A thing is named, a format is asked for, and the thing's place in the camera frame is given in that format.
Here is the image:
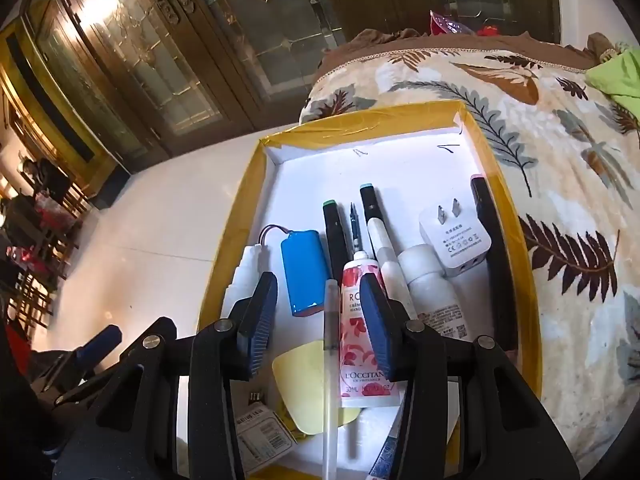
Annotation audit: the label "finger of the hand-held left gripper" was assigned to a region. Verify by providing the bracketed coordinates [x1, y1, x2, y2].
[42, 324, 123, 393]

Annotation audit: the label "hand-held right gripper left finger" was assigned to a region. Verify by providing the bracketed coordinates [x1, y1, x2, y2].
[52, 271, 279, 480]

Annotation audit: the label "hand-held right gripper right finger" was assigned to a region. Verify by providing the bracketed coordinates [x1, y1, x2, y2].
[359, 275, 581, 480]

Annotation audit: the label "black marker pink caps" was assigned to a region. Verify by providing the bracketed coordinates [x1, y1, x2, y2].
[470, 174, 518, 353]

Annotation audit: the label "blue patterned pen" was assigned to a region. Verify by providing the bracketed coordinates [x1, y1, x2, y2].
[366, 425, 402, 480]

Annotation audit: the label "yellow-edged white cardboard box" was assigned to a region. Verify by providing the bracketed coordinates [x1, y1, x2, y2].
[196, 100, 543, 480]

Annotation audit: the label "rose print hand cream tube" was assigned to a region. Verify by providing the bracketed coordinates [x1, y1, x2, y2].
[340, 252, 401, 407]

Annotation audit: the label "white slim tube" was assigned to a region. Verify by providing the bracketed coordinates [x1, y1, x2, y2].
[367, 220, 418, 321]

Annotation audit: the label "white bottle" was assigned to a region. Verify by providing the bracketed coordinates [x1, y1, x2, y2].
[397, 244, 473, 343]

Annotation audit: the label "blue battery pack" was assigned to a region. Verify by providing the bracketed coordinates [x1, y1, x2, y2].
[258, 224, 335, 319]

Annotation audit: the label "yellow pouch with key rings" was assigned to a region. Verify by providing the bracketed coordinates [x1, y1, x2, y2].
[271, 340, 361, 441]

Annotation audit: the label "clear brush pen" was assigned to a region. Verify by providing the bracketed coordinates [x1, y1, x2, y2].
[322, 279, 342, 480]

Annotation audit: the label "black marker green caps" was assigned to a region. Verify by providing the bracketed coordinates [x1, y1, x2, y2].
[322, 200, 352, 282]

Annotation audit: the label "thin black pen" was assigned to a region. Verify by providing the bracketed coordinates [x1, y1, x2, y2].
[349, 202, 364, 257]

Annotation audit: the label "white box with black text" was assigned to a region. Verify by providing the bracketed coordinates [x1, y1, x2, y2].
[235, 405, 296, 476]

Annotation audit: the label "dark wooden chair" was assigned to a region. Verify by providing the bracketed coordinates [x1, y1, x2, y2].
[0, 155, 91, 331]

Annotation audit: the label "leaf print blanket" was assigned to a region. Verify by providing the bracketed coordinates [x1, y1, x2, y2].
[299, 30, 640, 480]

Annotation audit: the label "pink plastic bag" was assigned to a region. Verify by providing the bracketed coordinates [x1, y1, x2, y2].
[430, 10, 476, 36]

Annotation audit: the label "wooden glass door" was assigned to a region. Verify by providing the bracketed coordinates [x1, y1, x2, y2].
[0, 0, 346, 161]

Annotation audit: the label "green cloth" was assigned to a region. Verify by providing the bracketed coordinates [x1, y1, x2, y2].
[584, 50, 640, 111]

